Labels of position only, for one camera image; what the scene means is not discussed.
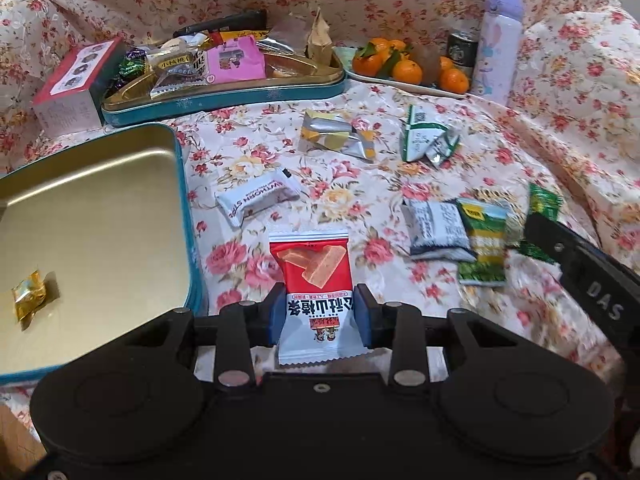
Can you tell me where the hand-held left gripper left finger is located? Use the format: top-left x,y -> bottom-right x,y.
125,282 -> 285,389

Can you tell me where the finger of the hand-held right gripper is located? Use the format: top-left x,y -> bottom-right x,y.
522,212 -> 572,274

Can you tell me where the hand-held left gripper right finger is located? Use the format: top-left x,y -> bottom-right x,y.
354,284 -> 521,389

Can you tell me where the red white snack packet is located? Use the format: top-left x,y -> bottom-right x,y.
268,229 -> 357,367

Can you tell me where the teal gold tin lid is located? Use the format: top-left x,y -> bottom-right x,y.
0,122 -> 209,387

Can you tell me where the gold foil candy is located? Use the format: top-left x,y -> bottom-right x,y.
11,269 -> 61,331

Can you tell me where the green foil snack packet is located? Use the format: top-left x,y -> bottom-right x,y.
517,182 -> 564,264

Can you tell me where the green yellow snack packet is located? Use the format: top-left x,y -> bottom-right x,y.
457,197 -> 511,287

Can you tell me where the white navy snack packet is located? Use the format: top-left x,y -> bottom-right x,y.
402,198 -> 477,264

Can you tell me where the white brown snack packet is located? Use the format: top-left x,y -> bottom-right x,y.
215,167 -> 294,229

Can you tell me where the floral blanket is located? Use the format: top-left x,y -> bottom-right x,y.
0,0 -> 640,480

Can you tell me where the white green snack packet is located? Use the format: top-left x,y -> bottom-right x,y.
402,104 -> 461,169

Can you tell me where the silver yellow snack packet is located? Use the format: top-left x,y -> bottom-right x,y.
298,109 -> 376,164

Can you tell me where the purple thermos bottle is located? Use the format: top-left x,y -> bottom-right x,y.
469,0 -> 525,107

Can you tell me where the dark coffee can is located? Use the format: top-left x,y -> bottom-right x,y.
446,29 -> 481,79

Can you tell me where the kiwi fruit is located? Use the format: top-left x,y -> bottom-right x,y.
418,47 -> 444,84

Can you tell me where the pale rectangular plate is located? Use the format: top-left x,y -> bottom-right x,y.
332,46 -> 469,100

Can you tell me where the teal gold tin base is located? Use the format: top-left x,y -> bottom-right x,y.
101,35 -> 346,129

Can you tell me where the mandarin with leaves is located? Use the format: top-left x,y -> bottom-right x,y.
352,46 -> 384,76

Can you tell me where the orange wrapped pastry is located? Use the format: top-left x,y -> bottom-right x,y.
269,62 -> 304,80

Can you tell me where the black white striped snack packet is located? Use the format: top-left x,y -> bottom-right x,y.
149,49 -> 211,101

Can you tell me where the pink snack packet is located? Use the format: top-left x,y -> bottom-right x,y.
202,35 -> 267,86

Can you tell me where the silver foil snack packet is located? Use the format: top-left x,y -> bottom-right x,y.
257,35 -> 301,59

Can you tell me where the brown paper snack packet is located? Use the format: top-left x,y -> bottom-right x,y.
305,7 -> 335,67

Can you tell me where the orange snack packet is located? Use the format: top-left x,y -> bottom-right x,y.
207,29 -> 271,44

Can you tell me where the purple green foil candy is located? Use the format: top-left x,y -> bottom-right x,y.
117,45 -> 152,82

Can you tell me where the black remote control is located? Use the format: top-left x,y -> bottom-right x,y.
172,9 -> 269,39

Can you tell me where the pink white box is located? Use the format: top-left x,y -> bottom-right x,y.
31,36 -> 127,138

